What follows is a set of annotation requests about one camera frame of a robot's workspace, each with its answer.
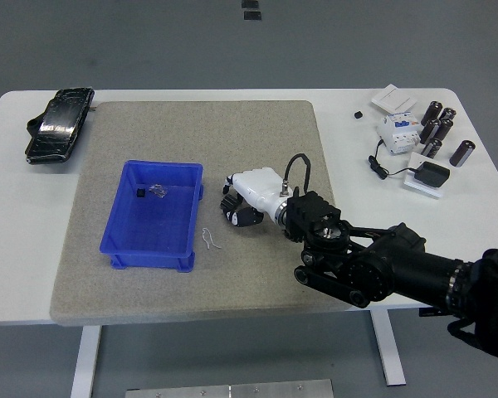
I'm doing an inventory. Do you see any white circuit breaker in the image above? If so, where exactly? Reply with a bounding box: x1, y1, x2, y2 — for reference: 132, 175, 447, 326
376, 112, 422, 157

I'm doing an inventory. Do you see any blue plastic box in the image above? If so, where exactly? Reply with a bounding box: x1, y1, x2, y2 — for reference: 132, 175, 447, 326
98, 160, 204, 274

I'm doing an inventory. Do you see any white flat plate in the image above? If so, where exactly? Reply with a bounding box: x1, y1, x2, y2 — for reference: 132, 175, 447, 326
403, 152, 445, 200

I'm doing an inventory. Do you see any white table leg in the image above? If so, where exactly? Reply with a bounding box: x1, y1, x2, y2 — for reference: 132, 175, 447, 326
70, 325, 104, 398
371, 309, 407, 387

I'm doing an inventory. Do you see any black power adapter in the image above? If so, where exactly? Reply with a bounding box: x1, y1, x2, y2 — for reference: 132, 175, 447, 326
413, 162, 451, 188

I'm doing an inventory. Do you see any black wrapped device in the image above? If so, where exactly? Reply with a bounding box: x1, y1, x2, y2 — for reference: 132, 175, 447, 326
23, 86, 95, 166

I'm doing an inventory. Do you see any white switch plate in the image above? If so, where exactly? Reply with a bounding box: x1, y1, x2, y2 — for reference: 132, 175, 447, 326
371, 84, 418, 114

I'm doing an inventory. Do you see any grey-brown mat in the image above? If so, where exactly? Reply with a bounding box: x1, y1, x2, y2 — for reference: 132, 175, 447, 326
49, 100, 349, 327

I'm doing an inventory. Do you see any thin white wire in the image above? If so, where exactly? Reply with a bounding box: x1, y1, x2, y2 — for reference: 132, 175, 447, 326
201, 226, 222, 250

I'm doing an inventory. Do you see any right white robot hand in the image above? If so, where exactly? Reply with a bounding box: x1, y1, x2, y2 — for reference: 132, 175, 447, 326
220, 167, 291, 228

